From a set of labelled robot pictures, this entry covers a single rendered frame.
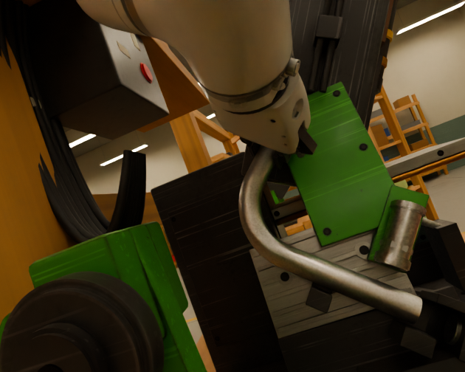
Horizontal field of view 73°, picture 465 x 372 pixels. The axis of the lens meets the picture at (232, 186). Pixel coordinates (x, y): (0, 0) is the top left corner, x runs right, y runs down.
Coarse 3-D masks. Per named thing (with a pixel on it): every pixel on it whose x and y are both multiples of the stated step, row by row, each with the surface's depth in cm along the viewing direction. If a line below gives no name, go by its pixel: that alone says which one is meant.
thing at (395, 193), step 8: (392, 192) 40; (400, 192) 40; (408, 192) 39; (416, 192) 39; (392, 200) 40; (408, 200) 39; (416, 200) 39; (424, 200) 39; (384, 208) 40; (384, 216) 39; (384, 224) 39; (376, 232) 39; (384, 232) 39; (376, 240) 39; (376, 248) 39; (368, 256) 39
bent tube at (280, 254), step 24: (264, 168) 42; (240, 192) 42; (240, 216) 41; (264, 240) 39; (288, 264) 38; (312, 264) 37; (336, 264) 37; (336, 288) 36; (360, 288) 35; (384, 288) 35; (408, 312) 34
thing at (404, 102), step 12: (408, 96) 817; (396, 108) 817; (420, 108) 805; (372, 120) 824; (420, 132) 845; (420, 144) 813; (432, 144) 801; (384, 156) 863; (396, 156) 845; (444, 168) 796; (408, 180) 808
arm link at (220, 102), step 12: (288, 72) 26; (276, 84) 25; (216, 96) 26; (228, 96) 25; (240, 96) 25; (252, 96) 25; (264, 96) 25; (228, 108) 27; (240, 108) 26; (252, 108) 26
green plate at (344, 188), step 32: (320, 96) 46; (320, 128) 45; (352, 128) 43; (320, 160) 43; (352, 160) 42; (320, 192) 42; (352, 192) 41; (384, 192) 40; (320, 224) 41; (352, 224) 40
